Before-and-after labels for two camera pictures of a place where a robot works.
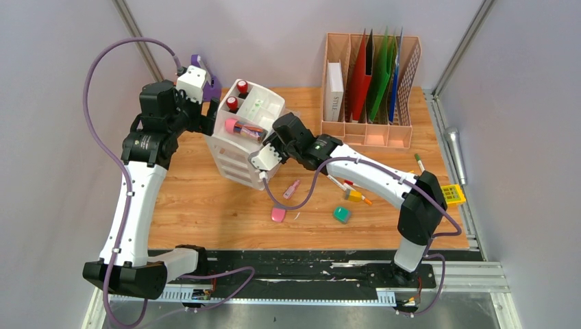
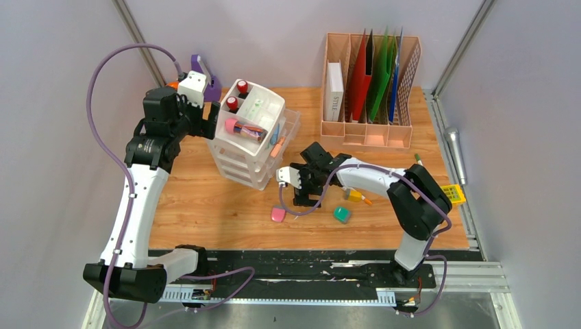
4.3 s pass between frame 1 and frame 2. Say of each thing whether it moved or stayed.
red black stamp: stayed
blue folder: stayed
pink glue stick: stayed
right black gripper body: moved
